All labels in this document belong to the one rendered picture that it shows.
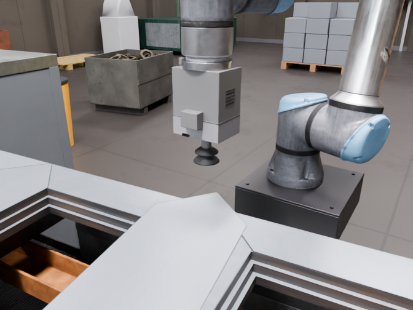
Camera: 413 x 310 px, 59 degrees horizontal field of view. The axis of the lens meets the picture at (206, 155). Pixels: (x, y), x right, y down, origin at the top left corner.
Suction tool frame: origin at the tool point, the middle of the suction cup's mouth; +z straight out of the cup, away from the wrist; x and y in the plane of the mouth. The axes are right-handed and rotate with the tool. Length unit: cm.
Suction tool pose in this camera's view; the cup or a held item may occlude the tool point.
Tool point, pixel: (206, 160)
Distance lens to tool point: 59.2
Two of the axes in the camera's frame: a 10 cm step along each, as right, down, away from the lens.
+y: 8.2, 2.2, -5.2
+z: 0.0, 9.2, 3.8
